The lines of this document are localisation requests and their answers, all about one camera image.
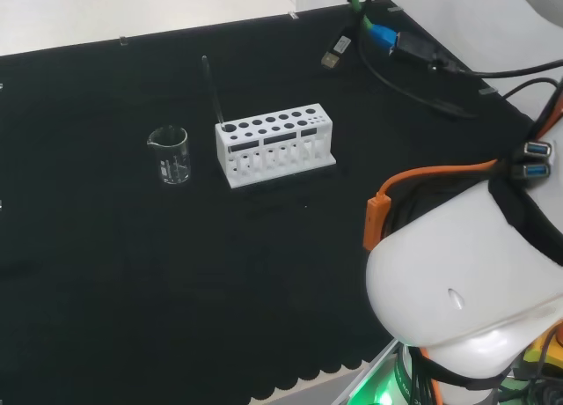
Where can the clear glass rod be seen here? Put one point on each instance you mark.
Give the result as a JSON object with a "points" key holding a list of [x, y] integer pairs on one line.
{"points": [[214, 92]]}

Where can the white test tube rack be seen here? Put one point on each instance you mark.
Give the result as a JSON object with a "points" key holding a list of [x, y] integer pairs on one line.
{"points": [[223, 152]]}

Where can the clear glass beaker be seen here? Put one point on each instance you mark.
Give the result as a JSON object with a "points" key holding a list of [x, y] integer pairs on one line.
{"points": [[176, 167]]}

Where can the black bench cloth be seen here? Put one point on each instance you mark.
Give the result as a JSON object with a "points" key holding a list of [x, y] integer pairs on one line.
{"points": [[132, 268]]}

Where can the blue USB plug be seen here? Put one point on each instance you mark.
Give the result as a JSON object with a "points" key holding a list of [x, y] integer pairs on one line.
{"points": [[537, 149], [532, 171]]}

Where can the yellow stop button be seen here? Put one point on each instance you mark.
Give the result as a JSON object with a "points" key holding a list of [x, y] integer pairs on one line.
{"points": [[541, 350]]}

